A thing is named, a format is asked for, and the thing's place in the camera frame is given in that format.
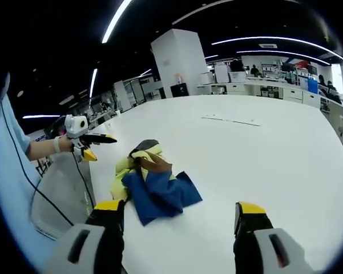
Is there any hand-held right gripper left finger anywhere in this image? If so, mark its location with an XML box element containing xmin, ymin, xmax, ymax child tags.
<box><xmin>42</xmin><ymin>199</ymin><xmax>127</xmax><ymax>274</ymax></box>

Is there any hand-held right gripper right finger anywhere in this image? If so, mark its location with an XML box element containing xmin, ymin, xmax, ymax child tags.
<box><xmin>233</xmin><ymin>201</ymin><xmax>315</xmax><ymax>274</ymax></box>

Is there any blue yellow brown garment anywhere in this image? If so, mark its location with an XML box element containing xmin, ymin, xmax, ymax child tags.
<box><xmin>109</xmin><ymin>139</ymin><xmax>204</xmax><ymax>227</ymax></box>

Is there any person's left hand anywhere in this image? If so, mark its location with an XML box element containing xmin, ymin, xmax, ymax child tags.
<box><xmin>58</xmin><ymin>136</ymin><xmax>75</xmax><ymax>154</ymax></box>

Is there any long ceiling light strip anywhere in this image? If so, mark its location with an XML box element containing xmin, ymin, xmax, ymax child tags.
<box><xmin>101</xmin><ymin>0</ymin><xmax>134</xmax><ymax>45</ymax></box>
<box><xmin>22</xmin><ymin>114</ymin><xmax>61</xmax><ymax>119</ymax></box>
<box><xmin>236</xmin><ymin>50</ymin><xmax>332</xmax><ymax>66</ymax></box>
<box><xmin>88</xmin><ymin>68</ymin><xmax>99</xmax><ymax>99</ymax></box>
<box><xmin>211</xmin><ymin>36</ymin><xmax>343</xmax><ymax>64</ymax></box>

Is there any person in light blue shirt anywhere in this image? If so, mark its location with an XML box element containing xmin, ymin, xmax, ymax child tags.
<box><xmin>0</xmin><ymin>72</ymin><xmax>63</xmax><ymax>260</ymax></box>

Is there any black cabinet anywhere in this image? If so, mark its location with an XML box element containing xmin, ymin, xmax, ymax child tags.
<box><xmin>170</xmin><ymin>82</ymin><xmax>189</xmax><ymax>98</ymax></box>

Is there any white square pillar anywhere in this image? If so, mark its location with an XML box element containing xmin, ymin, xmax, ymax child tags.
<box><xmin>150</xmin><ymin>28</ymin><xmax>212</xmax><ymax>99</ymax></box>

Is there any white board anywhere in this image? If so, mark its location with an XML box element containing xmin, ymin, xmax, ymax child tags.
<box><xmin>215</xmin><ymin>63</ymin><xmax>229</xmax><ymax>84</ymax></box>

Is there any long white counter with drawers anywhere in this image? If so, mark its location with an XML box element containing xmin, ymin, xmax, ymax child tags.
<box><xmin>196</xmin><ymin>78</ymin><xmax>322</xmax><ymax>108</ymax></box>

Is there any blue box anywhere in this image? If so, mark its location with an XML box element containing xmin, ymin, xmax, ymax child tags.
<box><xmin>307</xmin><ymin>78</ymin><xmax>320</xmax><ymax>93</ymax></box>

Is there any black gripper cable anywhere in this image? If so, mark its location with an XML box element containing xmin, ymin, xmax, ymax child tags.
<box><xmin>71</xmin><ymin>150</ymin><xmax>96</xmax><ymax>208</ymax></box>

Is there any black cable on clothing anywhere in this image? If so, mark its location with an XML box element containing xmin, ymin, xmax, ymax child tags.
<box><xmin>0</xmin><ymin>99</ymin><xmax>75</xmax><ymax>227</ymax></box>

